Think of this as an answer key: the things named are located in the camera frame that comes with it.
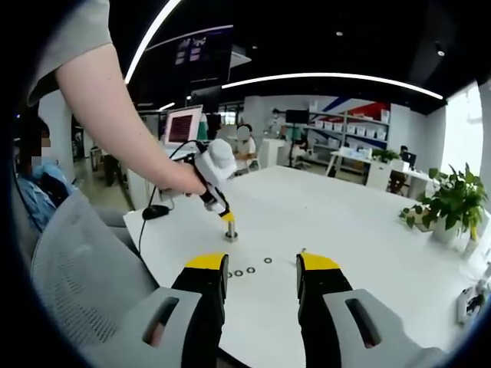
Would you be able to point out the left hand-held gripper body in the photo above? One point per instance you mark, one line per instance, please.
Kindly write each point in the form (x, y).
(216, 161)

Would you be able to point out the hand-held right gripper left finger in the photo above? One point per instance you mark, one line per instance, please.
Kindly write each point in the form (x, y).
(192, 326)

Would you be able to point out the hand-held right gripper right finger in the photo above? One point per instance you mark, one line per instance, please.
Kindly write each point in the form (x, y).
(326, 326)

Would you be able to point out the thick threaded steel stud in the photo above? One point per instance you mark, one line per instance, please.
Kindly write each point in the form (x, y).
(231, 232)

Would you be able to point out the person's left hand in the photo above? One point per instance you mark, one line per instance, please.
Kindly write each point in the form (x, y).
(184, 182)

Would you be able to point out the white framed computer monitor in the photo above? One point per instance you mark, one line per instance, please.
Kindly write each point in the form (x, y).
(182, 126)

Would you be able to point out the black computer mouse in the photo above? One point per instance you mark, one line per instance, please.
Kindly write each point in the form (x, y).
(155, 212)

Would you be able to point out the black monitor on stand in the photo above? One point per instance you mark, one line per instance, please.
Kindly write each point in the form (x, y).
(297, 115)

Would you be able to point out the hanging dark display panel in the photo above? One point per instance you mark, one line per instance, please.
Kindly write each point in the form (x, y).
(199, 69)

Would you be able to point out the grey mesh office chair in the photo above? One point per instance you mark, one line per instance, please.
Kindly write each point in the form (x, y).
(84, 268)

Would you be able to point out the curved ceiling light strip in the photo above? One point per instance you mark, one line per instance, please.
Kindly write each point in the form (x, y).
(326, 76)

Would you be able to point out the straight ceiling light strip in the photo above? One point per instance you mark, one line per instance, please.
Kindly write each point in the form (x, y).
(149, 38)

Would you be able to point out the white handheld controller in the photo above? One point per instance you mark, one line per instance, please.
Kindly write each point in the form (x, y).
(464, 303)

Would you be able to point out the white storage shelving unit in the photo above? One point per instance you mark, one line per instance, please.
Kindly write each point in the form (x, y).
(356, 130)

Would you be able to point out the white background desk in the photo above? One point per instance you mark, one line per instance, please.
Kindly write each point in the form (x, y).
(383, 168)

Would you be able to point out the small white container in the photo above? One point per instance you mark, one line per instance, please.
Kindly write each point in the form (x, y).
(471, 247)

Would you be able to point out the green potted plant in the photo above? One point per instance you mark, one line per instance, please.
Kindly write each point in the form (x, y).
(452, 199)

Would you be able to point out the person's grey shirt sleeve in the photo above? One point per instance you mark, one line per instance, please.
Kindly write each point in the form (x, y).
(76, 34)

